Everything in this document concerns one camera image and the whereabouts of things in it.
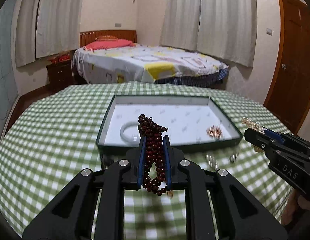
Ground pearl necklace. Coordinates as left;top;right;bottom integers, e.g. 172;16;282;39
241;116;266;153

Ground dark red bead bracelet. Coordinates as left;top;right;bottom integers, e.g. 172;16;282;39
137;114;175;197

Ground white jade bangle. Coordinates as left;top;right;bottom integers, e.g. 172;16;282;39
120;121;140;146

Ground silver crystal jewelry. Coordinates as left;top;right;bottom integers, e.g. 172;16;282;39
206;152;238;171

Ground rose gold flower jewelry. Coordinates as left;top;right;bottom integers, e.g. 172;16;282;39
207;126;223;140

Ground brown wooden door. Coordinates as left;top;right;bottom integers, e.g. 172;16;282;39
264;0;310;134

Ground green white-lined tray box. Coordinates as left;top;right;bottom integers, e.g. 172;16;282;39
96;95;243;155

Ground green checkered tablecloth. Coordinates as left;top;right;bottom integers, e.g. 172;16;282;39
0;82;292;239

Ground bed with patterned sheet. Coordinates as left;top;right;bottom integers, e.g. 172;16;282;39
72;44;229;88

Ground dark wooden nightstand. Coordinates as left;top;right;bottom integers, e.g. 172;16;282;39
46;60;74;92

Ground red pillow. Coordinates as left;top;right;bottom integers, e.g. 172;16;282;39
83;39;136;51

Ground wooden headboard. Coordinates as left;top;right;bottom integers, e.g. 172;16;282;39
79;29;137;47

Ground red items on nightstand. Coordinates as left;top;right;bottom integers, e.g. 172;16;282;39
48;51;71;64

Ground right white curtain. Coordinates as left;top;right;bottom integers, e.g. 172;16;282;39
160;0;258;67

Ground white curtain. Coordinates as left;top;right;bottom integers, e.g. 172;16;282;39
15;0;82;67
160;0;258;67

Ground left white curtain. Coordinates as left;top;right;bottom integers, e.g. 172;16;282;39
15;0;82;67

